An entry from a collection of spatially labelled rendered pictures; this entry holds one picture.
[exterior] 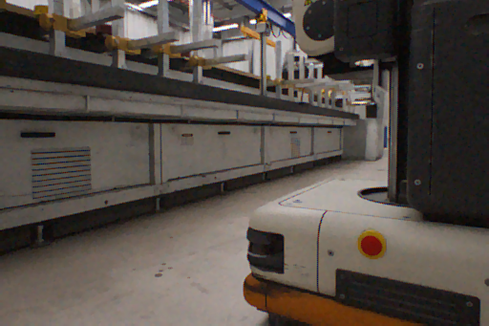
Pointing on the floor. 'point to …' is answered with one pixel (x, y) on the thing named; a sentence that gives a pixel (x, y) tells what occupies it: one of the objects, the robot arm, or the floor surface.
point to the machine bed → (133, 152)
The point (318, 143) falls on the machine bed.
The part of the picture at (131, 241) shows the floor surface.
